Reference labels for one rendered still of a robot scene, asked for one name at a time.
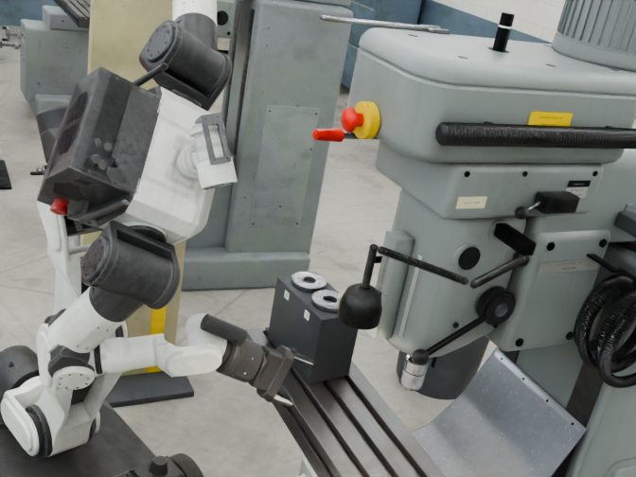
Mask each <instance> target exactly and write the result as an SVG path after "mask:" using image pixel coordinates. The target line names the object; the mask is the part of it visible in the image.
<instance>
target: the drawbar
mask: <svg viewBox="0 0 636 477"><path fill-rule="evenodd" d="M514 16H515V14H513V13H509V12H502V15H501V19H500V23H499V25H501V26H505V27H512V24H513V20H514ZM510 30H511V28H503V27H500V26H498V30H497V33H496V37H495V41H494V45H493V48H492V50H494V51H499V52H503V53H504V52H505V49H506V45H507V42H508V38H509V34H510Z"/></svg>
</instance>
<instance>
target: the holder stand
mask: <svg viewBox="0 0 636 477"><path fill-rule="evenodd" d="M341 297H342V295H341V294H340V293H339V292H338V291H336V290H335V289H334V288H333V287H332V286H331V285H330V284H329V283H327V282H326V280H325V279H324V278H323V277H322V276H320V275H319V274H318V273H316V272H312V273H309V272H299V273H296V274H292V275H284V276H279V277H278V278H277V280H276V286H275V292H274V302H273V308H272V314H271V320H270V325H269V331H268V339H269V340H270V341H271V342H272V343H273V344H274V346H275V347H276V348H278V347H279V346H281V345H284V346H286V347H293V348H295V349H296V350H298V353H300V354H302V355H304V356H307V357H309V358H311V359H312V360H314V364H313V365H312V364H310V363H307V362H303V361H300V360H298V359H296V358H294V361H293V363H292V366H293V367H294V368H295V369H296V370H297V371H298V373H299V374H300V375H301V376H302V377H303V378H304V379H305V380H306V381H307V383H309V384H312V383H315V382H319V381H324V380H331V379H336V378H339V377H343V376H347V375H348V373H349V368H350V364H351V360H352V355H353V351H354V346H355V343H356V338H357V334H358V330H357V329H356V328H353V327H349V326H347V325H345V324H343V323H342V322H341V321H340V320H339V319H338V316H337V313H338V308H339V304H340V299H341Z"/></svg>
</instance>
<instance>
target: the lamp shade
mask: <svg viewBox="0 0 636 477"><path fill-rule="evenodd" d="M381 313H382V302H381V295H380V292H379V291H378V290H377V289H375V288H374V287H373V286H372V285H369V287H368V288H365V287H363V286H362V283H357V284H353V285H350V286H348V287H347V289H346V290H345V292H344V294H343V296H342V297H341V299H340V304H339V308H338V313H337V316H338V319H339V320H340V321H341V322H342V323H343V324H345V325H347V326H349V327H353V328H356V329H365V330H367V329H373V328H375V327H377V326H378V325H379V323H380V317H381Z"/></svg>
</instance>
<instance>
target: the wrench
mask: <svg viewBox="0 0 636 477"><path fill-rule="evenodd" d="M319 19H321V20H323V21H326V22H335V23H345V24H354V25H364V26H373V27H390V28H400V29H410V30H419V31H428V32H430V33H436V34H446V35H450V31H449V30H447V29H440V26H430V25H411V24H403V23H396V22H394V23H392V22H383V21H374V20H365V19H356V18H347V17H338V16H329V15H319Z"/></svg>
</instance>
